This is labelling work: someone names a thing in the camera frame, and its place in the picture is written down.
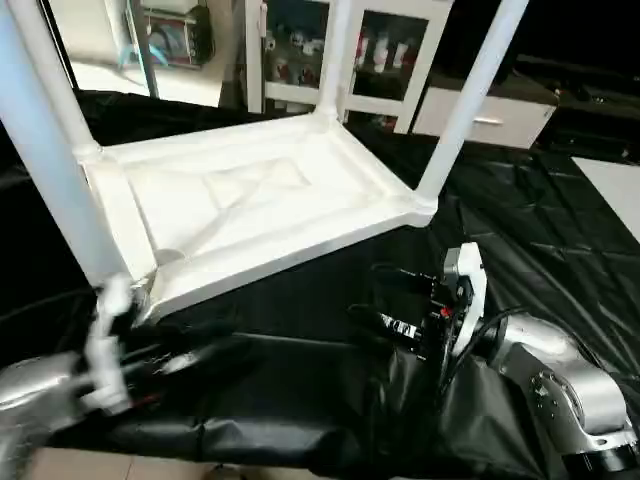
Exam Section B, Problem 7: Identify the white plastic table leg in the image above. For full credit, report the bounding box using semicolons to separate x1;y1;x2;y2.
414;0;531;207
314;0;354;128
0;0;134;293
8;0;104;163

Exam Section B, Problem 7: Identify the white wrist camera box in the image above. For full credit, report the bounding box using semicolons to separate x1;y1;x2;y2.
84;275;138;417
439;243;489;363

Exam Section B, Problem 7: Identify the blue grey floor appliance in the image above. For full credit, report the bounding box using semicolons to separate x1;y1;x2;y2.
125;5;212;69

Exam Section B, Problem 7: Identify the black work mat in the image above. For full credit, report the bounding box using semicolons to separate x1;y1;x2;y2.
0;88;640;476

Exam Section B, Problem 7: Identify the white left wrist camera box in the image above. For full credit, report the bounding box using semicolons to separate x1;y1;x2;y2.
84;275;138;417

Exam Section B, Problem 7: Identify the white glass-door cabinet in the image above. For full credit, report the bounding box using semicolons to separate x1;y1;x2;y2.
245;0;451;131

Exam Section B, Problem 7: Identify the white plastic table top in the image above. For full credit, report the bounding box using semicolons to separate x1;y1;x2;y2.
75;112;441;327

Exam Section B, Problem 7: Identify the white drawer unit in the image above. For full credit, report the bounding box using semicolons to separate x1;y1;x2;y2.
412;80;560;149

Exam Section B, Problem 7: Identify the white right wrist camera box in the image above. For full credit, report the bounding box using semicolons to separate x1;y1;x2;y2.
439;243;489;363

